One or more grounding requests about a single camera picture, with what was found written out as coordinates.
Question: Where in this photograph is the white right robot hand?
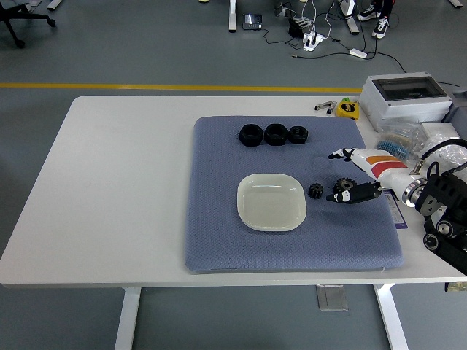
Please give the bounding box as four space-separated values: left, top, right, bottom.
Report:
325 147 421 204

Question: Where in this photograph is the large black gear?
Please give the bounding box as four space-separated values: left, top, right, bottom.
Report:
333 177 355 196

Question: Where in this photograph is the flat white box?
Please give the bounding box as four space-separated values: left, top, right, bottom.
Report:
421 122 463 141

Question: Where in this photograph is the small black hex nut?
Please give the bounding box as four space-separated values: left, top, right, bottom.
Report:
288 125 310 145

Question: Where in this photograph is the grey-blue box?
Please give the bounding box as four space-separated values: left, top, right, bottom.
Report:
443 89 467 139

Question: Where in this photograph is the large black hex nut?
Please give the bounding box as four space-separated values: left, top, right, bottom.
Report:
263 122 289 146
239 123 263 147

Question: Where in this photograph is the clear bag of blue resistors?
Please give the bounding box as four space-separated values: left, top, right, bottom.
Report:
374 122 426 163

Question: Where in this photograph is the purple-edged printed card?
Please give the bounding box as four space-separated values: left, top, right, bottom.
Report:
382 192 410 230

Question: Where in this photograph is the yellow tape measure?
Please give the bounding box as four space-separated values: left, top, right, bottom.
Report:
335 97 360 120

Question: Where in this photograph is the white square dish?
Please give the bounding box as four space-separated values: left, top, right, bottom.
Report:
236 173 306 233

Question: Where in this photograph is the grey metal floor plate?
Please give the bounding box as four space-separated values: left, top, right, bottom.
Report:
316 284 350 312

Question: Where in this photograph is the person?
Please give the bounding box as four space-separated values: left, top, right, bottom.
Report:
357 0 398 39

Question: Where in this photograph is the white power strip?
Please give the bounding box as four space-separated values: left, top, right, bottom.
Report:
302 31 325 52

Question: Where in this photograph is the white desk leg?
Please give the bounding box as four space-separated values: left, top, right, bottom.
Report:
339 0 360 36
228 0 238 33

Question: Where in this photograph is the white table leg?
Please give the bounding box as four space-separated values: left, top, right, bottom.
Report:
114 287 142 350
373 284 409 350

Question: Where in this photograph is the black power adapter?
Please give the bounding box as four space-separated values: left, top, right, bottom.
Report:
287 17 304 38

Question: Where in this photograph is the blue-grey textured mat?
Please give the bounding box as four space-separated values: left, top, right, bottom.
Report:
183 115 405 274

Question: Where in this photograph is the black office chair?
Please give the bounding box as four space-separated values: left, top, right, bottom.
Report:
0 0 58 50

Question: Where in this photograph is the grey electrical enclosure box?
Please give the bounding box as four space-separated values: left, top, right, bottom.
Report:
359 71 455 133

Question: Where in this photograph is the black floor cable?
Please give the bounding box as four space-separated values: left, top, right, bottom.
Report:
261 28 408 74

